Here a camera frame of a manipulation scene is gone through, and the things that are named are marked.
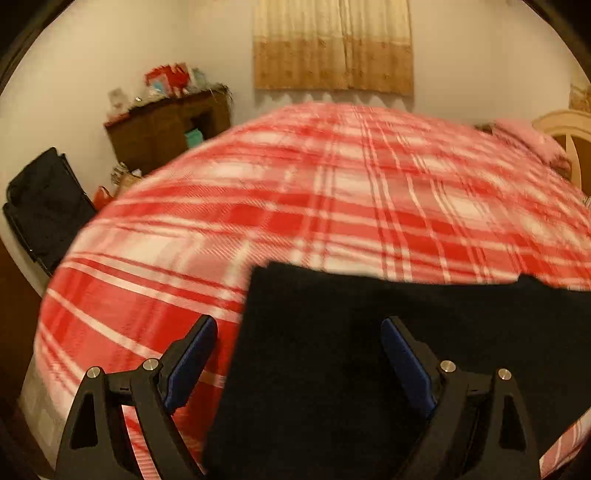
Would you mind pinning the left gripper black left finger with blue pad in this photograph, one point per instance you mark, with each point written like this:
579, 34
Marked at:
95, 443

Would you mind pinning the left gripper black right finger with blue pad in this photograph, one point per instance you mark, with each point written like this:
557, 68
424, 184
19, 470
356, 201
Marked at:
454, 424

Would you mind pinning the black pants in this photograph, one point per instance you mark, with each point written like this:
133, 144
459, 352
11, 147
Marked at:
306, 394

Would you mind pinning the black folding chair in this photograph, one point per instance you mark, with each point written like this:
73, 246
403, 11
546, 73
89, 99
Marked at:
46, 207

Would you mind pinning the red plastic bag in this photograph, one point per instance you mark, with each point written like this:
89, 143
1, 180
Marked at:
102, 198

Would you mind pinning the floral patterned bag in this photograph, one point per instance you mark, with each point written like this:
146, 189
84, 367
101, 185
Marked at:
122, 178

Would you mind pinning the red white plaid bedspread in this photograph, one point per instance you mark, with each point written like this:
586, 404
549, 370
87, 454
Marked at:
332, 188

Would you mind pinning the pink folded blanket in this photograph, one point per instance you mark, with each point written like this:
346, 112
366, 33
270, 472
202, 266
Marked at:
525, 136

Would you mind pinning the dark wooden desk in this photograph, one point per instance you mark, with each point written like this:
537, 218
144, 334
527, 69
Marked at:
153, 135

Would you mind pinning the cream wooden headboard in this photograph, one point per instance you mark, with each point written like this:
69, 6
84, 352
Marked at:
572, 130

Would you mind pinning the teal box under desk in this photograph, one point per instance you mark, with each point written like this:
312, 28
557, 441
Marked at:
193, 138

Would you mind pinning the white card on desk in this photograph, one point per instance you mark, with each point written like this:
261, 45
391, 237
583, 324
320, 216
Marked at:
119, 102

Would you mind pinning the gold padded cushion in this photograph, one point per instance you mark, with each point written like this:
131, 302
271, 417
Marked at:
580, 98

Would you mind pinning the red gift bag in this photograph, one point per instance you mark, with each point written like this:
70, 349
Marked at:
171, 80

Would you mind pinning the beige patterned curtain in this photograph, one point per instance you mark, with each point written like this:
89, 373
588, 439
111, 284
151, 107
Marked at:
333, 45

